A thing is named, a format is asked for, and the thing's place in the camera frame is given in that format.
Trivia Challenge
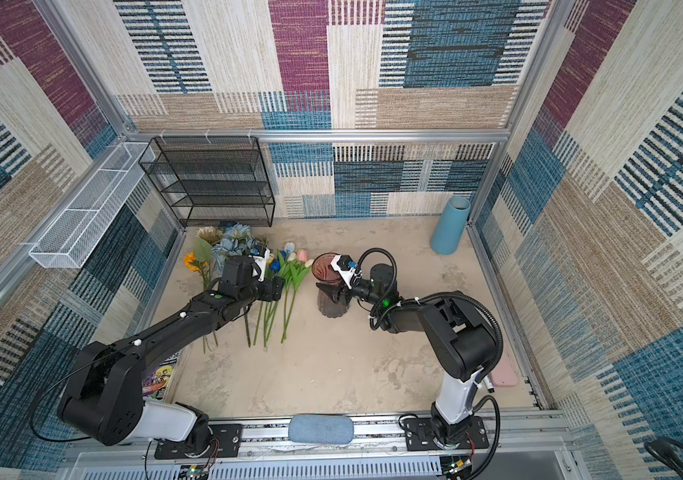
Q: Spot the yellow tulip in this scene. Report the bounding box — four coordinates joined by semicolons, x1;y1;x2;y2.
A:
253;254;279;346

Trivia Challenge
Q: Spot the red ribbed glass vase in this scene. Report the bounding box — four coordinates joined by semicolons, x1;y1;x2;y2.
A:
311;252;349;318

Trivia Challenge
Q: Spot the pink tulip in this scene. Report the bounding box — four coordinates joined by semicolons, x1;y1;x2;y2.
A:
280;248;310;343

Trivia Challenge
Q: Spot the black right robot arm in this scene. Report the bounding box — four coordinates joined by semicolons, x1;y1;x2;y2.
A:
317;263;503;448

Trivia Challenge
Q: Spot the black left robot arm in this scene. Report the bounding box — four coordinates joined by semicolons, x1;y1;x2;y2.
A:
57;256;285;455

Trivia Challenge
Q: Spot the teal cylindrical vase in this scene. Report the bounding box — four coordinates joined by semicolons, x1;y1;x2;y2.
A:
431;197;471;255

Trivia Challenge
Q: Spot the blue hydrangea flower bunch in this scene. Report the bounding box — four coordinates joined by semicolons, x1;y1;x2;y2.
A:
211;223;269;348

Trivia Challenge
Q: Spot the orange and beige flower sprig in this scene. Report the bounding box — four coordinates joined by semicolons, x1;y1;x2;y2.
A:
182;226;222;354

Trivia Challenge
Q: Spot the blue grey sponge pad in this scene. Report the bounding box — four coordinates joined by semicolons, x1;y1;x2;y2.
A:
288;414;355;445

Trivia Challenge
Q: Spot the colourful paperback book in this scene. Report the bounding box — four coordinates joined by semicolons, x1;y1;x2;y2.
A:
142;352;180;401

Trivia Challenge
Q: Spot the pink case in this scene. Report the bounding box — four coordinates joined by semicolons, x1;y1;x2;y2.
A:
489;353;519;388

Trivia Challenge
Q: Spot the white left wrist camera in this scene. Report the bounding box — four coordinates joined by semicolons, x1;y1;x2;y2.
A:
251;245;271;282

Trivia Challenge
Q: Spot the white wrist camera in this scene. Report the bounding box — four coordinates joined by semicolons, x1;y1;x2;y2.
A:
251;245;271;282
330;255;359;289

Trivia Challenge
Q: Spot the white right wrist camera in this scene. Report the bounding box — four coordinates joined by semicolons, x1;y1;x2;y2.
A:
330;255;359;289

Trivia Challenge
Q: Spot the black wire shelf rack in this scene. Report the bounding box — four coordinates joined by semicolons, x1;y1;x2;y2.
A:
138;136;275;227

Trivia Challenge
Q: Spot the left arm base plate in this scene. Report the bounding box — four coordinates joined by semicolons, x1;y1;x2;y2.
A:
152;423;243;460

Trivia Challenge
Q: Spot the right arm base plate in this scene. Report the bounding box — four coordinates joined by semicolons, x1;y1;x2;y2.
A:
397;414;491;451

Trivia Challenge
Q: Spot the white wire mesh basket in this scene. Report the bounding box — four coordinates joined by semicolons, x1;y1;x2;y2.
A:
29;142;146;269

